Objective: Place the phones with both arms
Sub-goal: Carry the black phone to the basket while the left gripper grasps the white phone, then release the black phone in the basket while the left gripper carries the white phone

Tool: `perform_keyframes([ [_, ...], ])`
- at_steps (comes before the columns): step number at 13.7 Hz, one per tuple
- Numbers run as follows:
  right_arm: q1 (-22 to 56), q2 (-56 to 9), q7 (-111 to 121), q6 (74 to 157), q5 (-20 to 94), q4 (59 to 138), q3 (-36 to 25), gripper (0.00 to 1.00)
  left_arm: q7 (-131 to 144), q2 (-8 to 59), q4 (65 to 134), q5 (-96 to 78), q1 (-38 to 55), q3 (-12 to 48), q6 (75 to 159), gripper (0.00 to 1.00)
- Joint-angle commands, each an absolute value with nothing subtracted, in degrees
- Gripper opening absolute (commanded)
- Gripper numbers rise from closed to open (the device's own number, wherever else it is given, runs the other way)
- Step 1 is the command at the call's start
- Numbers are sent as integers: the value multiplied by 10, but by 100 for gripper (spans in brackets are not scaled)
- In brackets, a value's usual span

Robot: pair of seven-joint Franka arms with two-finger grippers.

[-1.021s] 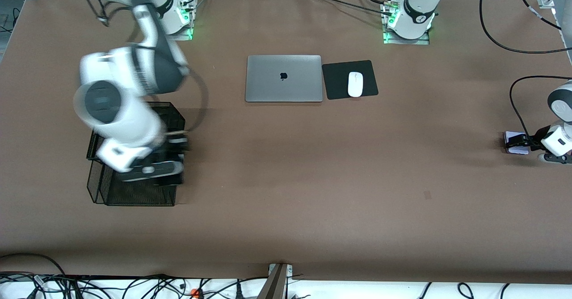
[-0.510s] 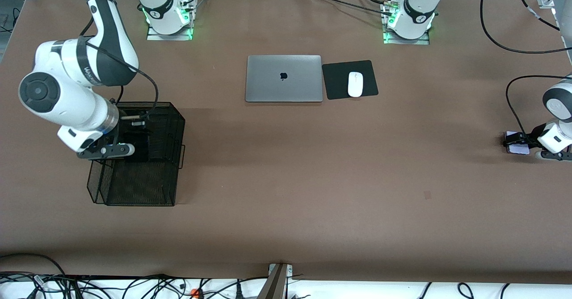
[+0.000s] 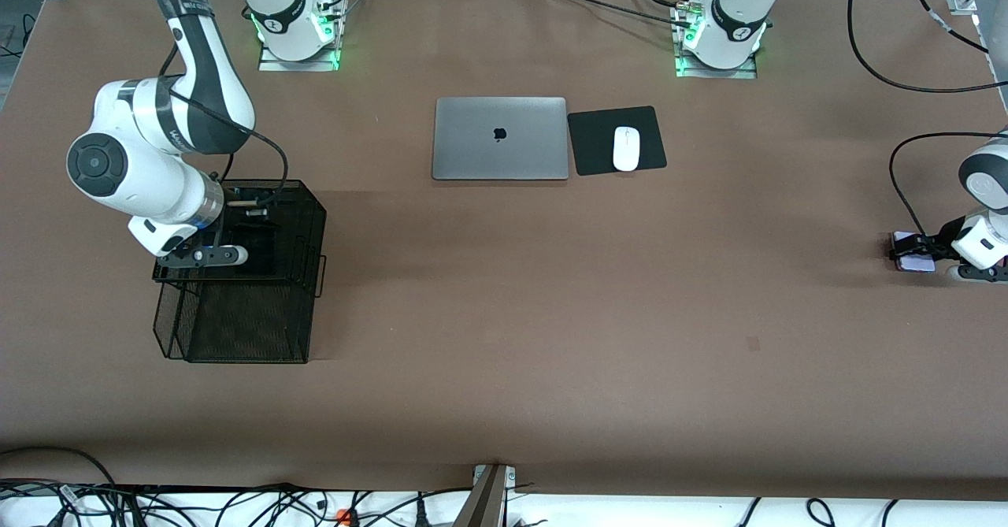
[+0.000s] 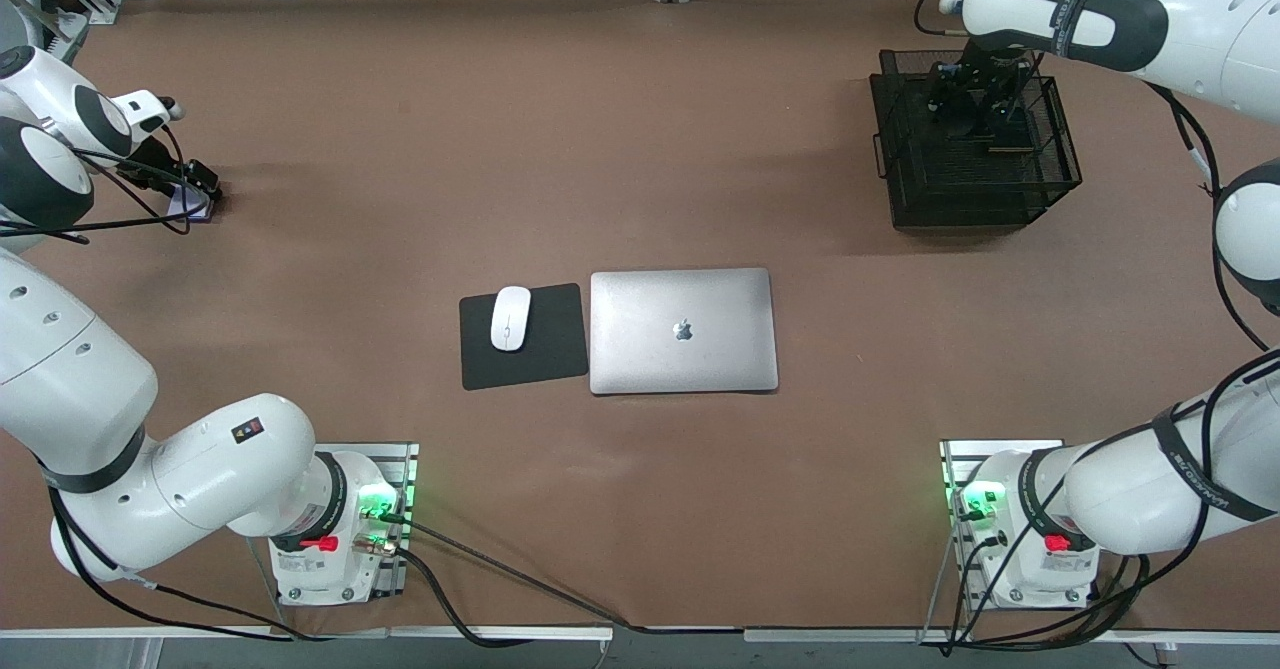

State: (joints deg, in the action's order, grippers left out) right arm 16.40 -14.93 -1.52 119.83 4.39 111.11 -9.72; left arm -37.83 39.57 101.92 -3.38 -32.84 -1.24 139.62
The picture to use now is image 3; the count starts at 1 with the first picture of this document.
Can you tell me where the white lavender card box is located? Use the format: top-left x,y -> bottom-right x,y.
891,232 -> 938,274

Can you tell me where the black wire mesh tray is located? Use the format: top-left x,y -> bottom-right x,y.
151,179 -> 328,365

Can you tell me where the black mouse pad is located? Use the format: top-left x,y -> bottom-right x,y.
567,106 -> 669,176

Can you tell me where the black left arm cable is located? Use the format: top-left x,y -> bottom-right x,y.
847,0 -> 1008,238

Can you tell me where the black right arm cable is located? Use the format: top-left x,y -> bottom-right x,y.
161,46 -> 291,206

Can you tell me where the grey metal table bracket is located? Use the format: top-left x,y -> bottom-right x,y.
455,464 -> 517,527

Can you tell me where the white computer mouse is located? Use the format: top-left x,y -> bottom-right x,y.
613,126 -> 641,173

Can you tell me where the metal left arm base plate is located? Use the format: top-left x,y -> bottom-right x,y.
674,54 -> 758,80

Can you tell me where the black cable on table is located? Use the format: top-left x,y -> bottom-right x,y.
539,0 -> 694,28

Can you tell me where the thick black cable loop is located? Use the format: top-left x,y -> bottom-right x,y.
0,447 -> 119,527

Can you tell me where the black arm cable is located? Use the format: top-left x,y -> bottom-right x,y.
847,0 -> 1008,238
161,46 -> 291,206

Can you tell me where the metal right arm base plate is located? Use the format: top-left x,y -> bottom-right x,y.
258,45 -> 341,72

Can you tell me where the grey closed laptop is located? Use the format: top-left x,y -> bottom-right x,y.
432,97 -> 569,181

